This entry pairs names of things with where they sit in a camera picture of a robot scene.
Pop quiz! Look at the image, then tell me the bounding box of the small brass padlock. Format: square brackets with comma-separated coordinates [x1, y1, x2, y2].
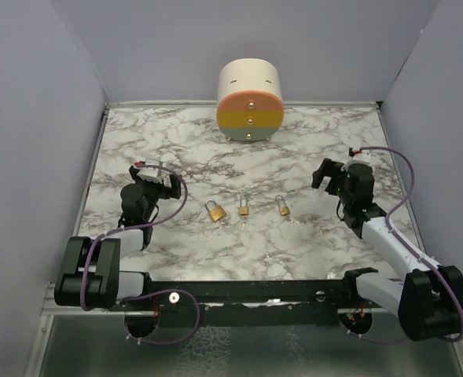
[238, 193, 250, 216]
[275, 195, 290, 216]

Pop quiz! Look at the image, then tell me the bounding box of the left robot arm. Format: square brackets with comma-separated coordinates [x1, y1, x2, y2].
[53, 162, 187, 311]

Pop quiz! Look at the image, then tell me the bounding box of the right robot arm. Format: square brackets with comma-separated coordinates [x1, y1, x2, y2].
[311, 159, 463, 342]

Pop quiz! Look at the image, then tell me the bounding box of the large brass padlock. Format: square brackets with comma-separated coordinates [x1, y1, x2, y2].
[204, 199, 226, 222]

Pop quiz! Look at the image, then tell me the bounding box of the round three-drawer storage box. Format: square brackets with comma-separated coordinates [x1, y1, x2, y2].
[216, 58, 285, 142]

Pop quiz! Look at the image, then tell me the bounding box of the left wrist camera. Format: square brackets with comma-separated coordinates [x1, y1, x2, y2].
[134, 159, 163, 183]

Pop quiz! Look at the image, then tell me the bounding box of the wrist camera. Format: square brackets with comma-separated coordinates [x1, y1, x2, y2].
[134, 159, 163, 183]
[341, 148, 371, 171]

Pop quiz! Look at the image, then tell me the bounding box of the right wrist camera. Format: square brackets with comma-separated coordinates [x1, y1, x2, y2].
[341, 148, 371, 171]

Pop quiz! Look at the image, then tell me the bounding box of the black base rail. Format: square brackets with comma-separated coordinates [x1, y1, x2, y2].
[111, 280, 377, 328]

